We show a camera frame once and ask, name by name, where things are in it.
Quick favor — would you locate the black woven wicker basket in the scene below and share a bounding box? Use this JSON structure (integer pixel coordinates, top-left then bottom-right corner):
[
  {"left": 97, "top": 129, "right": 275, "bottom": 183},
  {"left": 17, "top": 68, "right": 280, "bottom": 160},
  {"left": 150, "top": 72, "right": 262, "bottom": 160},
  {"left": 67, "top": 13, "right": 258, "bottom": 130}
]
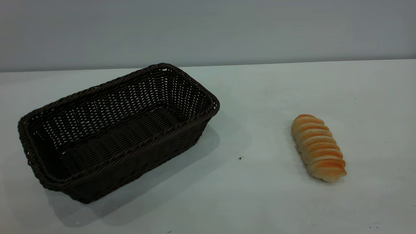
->
[{"left": 18, "top": 63, "right": 220, "bottom": 204}]

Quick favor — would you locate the ridged golden bread loaf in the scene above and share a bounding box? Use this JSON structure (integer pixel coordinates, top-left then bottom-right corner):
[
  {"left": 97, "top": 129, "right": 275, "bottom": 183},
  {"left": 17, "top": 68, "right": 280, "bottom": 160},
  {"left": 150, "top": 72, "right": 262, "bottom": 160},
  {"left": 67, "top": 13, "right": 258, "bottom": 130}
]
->
[{"left": 291, "top": 114, "right": 347, "bottom": 183}]

